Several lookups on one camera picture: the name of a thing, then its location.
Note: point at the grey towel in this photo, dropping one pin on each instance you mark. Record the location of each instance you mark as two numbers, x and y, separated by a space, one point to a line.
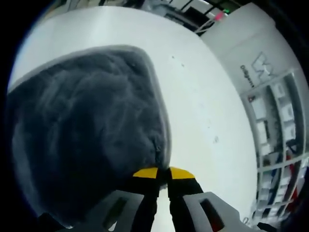
84 120

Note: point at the grey metal shelving unit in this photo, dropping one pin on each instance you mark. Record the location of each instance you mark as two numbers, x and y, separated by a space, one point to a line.
251 125

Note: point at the row of white storage bins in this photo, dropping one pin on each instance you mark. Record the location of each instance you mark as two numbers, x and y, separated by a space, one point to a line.
262 108

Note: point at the pink tag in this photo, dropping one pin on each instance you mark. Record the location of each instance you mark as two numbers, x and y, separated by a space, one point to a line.
219 16

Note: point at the black display panel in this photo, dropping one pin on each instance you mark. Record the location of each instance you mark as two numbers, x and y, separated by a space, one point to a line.
196 10

